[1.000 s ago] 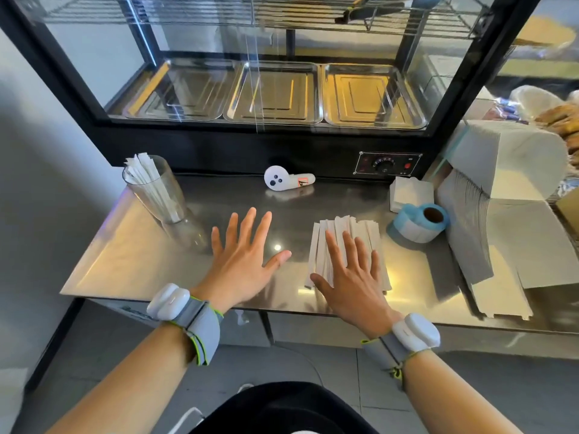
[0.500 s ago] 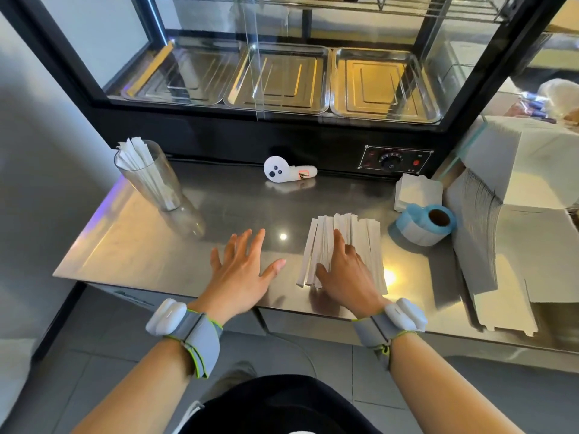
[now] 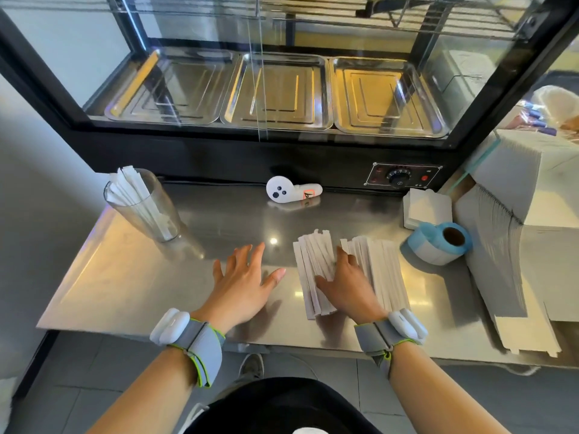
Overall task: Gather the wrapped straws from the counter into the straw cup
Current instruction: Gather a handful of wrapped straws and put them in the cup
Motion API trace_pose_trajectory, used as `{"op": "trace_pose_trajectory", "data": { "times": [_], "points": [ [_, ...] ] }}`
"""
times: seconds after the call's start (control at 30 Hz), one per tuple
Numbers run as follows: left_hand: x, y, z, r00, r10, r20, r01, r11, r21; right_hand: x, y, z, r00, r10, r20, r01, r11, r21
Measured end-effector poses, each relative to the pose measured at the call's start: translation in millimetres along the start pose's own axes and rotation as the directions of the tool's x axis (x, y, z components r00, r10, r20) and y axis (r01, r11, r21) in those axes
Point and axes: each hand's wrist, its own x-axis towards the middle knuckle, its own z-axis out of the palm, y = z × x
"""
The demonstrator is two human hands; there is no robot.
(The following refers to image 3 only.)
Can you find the person's left hand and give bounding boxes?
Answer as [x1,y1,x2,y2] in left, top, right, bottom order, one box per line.
[203,242,286,333]

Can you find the person's right hand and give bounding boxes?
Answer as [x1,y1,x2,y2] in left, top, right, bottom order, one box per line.
[315,247,387,326]

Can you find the pile of white paper sleeves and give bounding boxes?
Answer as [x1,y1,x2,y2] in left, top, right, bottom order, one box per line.
[293,229,410,321]

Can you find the person's right forearm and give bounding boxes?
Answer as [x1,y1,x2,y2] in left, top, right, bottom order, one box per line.
[389,341,513,434]

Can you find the person's left forearm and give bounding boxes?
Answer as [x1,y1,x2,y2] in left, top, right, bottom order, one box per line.
[88,347,203,434]

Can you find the white wrist tracker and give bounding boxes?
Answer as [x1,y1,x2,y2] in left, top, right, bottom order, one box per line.
[387,308,429,345]
[150,308,191,347]

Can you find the clear drinking glass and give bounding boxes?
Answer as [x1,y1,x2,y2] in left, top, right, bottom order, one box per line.
[103,168,182,244]

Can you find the white handheld controller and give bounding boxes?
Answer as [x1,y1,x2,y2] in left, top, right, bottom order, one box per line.
[266,175,323,204]

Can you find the person's grey shoe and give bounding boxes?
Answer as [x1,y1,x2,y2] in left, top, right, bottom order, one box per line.
[238,354,265,381]

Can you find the bunch of white wrapped straws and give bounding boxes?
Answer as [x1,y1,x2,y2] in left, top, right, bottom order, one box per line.
[108,165,178,242]

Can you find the black glass display warmer cabinet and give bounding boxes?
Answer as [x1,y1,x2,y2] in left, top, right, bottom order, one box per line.
[0,0,579,193]

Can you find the blue label roll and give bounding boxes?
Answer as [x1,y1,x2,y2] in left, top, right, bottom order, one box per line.
[407,222,474,266]

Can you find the black control panel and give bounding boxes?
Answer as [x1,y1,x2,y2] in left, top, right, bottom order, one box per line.
[365,162,443,190]

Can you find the stack of white paper napkins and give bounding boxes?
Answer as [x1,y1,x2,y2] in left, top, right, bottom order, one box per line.
[403,188,453,231]

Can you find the person's black clothing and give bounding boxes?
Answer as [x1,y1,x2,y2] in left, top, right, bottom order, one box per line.
[183,377,383,434]

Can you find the black thermostat knob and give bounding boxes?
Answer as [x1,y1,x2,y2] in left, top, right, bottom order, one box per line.
[386,168,412,189]

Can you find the steel tray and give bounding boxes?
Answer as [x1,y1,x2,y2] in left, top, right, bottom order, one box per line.
[105,47,239,126]
[329,56,450,139]
[220,52,334,132]

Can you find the stack of white folded boxes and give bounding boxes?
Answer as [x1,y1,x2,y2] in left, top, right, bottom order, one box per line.
[454,129,579,358]

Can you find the clear bag of purple items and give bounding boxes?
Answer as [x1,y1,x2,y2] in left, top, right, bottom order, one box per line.
[506,100,559,137]

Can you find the white plastic bag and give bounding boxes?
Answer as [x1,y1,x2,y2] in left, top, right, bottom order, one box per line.
[530,85,579,132]

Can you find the grey wrist strap green edge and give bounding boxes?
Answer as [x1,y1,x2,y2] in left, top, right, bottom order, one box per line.
[169,317,226,388]
[354,318,419,380]

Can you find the teal plastic strap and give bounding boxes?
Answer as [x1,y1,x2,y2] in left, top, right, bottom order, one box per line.
[451,139,502,188]

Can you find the wire rack shelf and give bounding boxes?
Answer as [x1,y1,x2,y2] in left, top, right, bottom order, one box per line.
[108,0,546,42]

